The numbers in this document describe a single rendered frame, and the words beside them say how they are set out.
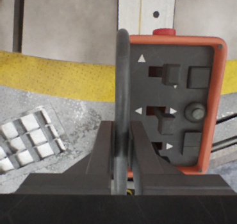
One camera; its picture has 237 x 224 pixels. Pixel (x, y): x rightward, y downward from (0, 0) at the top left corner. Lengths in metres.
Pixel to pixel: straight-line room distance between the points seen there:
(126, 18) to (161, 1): 0.09
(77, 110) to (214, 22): 0.93
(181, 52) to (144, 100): 0.08
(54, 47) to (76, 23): 0.15
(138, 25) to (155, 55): 0.22
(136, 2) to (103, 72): 0.73
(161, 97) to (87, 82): 0.94
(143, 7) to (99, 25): 0.40
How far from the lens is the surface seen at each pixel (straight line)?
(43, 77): 1.23
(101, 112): 1.18
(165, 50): 0.24
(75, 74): 1.16
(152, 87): 0.23
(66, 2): 0.88
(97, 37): 0.82
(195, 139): 0.27
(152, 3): 0.47
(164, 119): 0.18
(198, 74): 0.25
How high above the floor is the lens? 1.12
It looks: 76 degrees down
